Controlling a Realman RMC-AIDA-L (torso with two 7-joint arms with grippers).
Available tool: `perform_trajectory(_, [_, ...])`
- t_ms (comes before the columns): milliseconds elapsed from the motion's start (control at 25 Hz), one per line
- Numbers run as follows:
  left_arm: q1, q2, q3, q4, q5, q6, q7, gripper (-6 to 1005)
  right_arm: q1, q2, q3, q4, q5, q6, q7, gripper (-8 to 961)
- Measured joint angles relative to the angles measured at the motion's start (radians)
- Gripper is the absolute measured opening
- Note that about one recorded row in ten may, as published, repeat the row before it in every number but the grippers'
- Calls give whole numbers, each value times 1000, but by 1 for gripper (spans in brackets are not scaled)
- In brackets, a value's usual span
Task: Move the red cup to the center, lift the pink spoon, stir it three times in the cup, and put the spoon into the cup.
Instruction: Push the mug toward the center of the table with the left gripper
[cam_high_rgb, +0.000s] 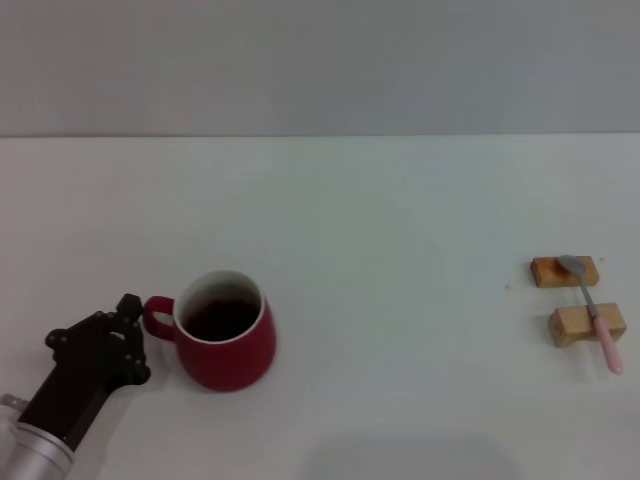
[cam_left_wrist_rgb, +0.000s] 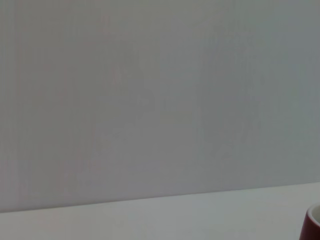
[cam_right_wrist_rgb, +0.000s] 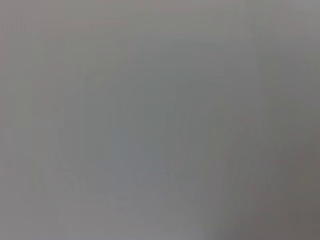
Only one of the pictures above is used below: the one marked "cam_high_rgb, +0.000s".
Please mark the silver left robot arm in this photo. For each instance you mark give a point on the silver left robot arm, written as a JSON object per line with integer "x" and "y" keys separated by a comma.
{"x": 25, "y": 450}

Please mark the dark brown coffee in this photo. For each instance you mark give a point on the dark brown coffee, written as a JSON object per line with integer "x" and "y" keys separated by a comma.
{"x": 220, "y": 320}

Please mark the pale wooden block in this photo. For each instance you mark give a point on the pale wooden block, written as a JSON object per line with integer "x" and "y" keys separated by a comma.
{"x": 570, "y": 325}

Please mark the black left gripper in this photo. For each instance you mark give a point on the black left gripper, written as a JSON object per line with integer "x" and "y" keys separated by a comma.
{"x": 75, "y": 385}

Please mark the red ceramic cup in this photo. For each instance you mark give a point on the red ceramic cup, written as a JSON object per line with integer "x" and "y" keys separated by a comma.
{"x": 225, "y": 362}

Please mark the orange stained wooden block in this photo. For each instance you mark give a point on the orange stained wooden block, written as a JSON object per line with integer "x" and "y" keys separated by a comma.
{"x": 545, "y": 277}

